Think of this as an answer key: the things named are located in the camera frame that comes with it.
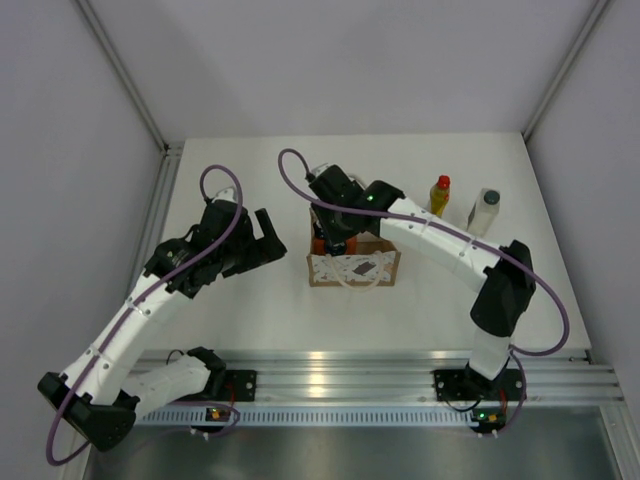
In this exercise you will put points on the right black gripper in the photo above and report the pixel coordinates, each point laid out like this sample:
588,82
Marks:
320,213

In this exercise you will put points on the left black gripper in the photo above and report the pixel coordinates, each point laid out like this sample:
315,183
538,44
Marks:
267,248

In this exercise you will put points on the dark blue front pump bottle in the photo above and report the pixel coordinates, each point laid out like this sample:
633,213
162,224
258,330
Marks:
335,249

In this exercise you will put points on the dark blue pump bottle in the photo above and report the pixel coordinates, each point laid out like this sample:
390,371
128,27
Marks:
318,232
335,249

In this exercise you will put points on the yellow bottle red cap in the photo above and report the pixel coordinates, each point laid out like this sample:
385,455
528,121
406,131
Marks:
439,195

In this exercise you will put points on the clear bottle grey cap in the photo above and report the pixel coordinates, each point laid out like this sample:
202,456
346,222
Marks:
483,212

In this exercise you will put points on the light blue pump bottle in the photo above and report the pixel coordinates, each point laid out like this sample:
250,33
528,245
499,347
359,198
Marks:
351,246

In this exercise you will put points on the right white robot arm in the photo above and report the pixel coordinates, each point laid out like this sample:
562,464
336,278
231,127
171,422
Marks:
503,290

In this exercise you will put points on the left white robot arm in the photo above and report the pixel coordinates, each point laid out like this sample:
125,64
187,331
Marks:
97,394

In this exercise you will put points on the burlap canvas tote bag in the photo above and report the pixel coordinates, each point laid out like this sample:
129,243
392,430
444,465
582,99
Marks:
374,265

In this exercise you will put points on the dark blue rear pump bottle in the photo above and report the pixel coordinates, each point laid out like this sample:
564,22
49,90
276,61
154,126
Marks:
318,232

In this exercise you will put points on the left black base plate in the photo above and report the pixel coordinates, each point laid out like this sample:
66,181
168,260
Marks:
239,386

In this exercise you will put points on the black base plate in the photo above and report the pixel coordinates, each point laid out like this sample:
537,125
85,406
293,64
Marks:
239,386
454,385

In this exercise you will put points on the aluminium mounting rail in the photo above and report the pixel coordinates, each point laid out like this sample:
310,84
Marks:
406,377

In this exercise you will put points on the left aluminium frame post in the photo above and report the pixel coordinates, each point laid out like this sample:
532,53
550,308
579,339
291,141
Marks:
100,34

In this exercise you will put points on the aluminium frame post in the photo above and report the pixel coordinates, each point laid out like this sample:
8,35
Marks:
100,34
569,60

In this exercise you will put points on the slotted grey cable duct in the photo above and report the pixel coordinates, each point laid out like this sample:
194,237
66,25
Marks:
279,416

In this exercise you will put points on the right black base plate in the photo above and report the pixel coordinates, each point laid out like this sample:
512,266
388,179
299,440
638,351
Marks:
454,385

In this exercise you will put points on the right aluminium frame post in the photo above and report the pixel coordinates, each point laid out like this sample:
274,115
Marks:
569,60

